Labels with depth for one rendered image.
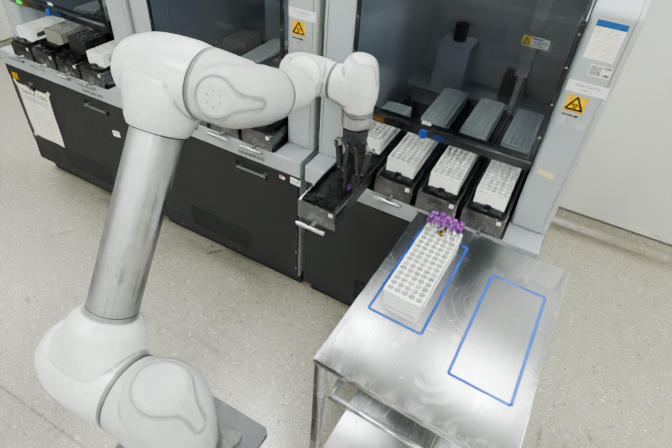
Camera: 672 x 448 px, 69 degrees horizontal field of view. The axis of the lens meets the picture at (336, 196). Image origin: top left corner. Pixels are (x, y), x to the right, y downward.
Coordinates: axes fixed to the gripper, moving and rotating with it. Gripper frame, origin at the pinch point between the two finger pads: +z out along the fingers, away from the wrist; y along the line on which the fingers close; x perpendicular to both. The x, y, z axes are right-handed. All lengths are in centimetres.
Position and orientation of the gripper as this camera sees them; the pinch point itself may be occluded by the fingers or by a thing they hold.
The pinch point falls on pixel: (350, 180)
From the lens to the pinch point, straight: 155.6
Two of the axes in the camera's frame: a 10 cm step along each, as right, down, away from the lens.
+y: -8.8, -3.4, 3.3
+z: -0.6, 7.7, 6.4
